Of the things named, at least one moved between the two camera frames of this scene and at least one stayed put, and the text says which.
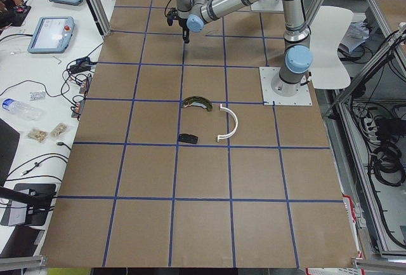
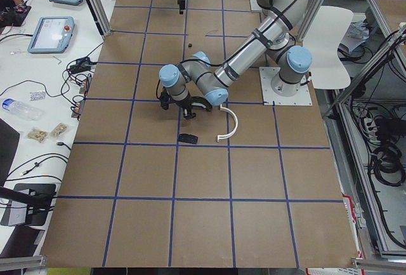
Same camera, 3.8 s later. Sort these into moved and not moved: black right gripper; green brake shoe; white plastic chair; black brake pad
Moved: black right gripper
Not moved: green brake shoe; black brake pad; white plastic chair
